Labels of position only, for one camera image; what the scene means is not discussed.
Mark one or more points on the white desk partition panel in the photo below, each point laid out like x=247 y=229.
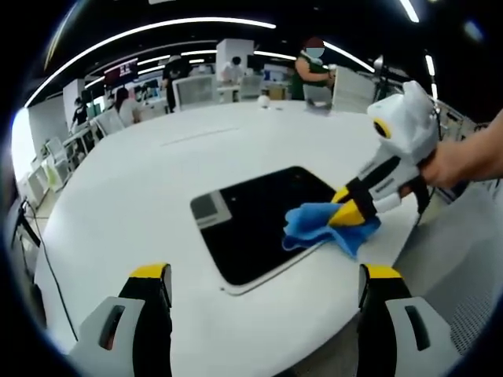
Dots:
x=194 y=92

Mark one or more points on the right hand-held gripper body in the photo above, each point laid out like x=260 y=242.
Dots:
x=408 y=125

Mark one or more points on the small white round object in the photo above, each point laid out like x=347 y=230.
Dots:
x=263 y=101

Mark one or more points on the straight ceiling light strip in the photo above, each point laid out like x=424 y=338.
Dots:
x=409 y=9

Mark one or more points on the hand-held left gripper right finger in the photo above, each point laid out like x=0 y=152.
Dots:
x=397 y=337

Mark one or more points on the blue cleaning cloth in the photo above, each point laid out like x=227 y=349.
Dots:
x=310 y=224

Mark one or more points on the white upright panel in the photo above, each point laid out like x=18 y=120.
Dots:
x=353 y=90

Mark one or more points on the lamp on stand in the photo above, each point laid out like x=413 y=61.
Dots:
x=383 y=74

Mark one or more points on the long curved ceiling light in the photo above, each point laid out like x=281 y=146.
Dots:
x=157 y=24

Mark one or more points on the person's right hand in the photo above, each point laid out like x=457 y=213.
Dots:
x=444 y=165

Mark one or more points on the wall screen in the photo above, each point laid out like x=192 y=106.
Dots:
x=121 y=71

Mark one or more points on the grey mesh office chair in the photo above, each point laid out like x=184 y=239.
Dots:
x=460 y=267

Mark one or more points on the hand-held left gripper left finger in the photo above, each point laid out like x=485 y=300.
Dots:
x=118 y=341

